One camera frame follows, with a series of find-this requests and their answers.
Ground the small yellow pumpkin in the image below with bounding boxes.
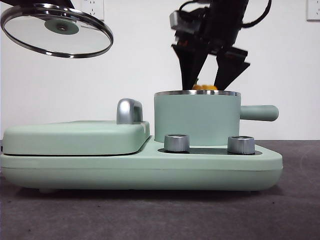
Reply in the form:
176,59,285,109
192,78,219,91

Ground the glass lid with green knob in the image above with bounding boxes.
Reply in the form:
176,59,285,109
0,2,115,60

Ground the small green steamer pot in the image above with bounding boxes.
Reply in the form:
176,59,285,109
153,90,280,147

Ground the silver control knob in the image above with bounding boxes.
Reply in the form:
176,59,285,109
227,135,256,154
163,133,191,154

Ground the mint green breakfast maker base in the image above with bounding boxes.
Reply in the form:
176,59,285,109
0,134,284,195

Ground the white wall socket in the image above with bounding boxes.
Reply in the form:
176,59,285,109
81,0,105,22
306,0,320,22

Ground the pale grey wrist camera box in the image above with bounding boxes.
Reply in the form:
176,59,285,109
169,9,205,35

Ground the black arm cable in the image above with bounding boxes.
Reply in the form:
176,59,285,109
241,0,273,29

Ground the green griddle cover, silver handle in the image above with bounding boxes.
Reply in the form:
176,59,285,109
2,98,152,157

